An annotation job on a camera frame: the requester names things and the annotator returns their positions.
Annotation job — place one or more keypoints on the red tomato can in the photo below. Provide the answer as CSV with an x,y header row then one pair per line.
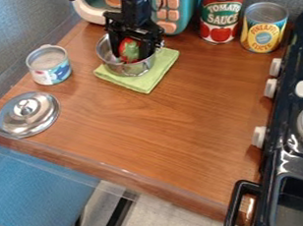
x,y
221,14

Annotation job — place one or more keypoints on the green cloth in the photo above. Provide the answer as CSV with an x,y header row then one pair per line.
x,y
149,79

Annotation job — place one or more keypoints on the toy microwave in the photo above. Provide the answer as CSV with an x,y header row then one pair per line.
x,y
180,4

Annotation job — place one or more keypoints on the toy stove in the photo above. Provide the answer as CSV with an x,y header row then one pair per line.
x,y
293,146

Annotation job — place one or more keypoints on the silver lid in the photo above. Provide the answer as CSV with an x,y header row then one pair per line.
x,y
27,114

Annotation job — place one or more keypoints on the silver pot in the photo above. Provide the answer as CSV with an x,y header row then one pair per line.
x,y
128,68

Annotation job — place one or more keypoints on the yellow pineapple can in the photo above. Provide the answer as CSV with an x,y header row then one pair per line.
x,y
263,30

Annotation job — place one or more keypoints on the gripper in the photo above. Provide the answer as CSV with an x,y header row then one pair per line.
x,y
135,17

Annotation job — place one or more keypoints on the small blue white can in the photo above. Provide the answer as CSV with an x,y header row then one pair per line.
x,y
49,67

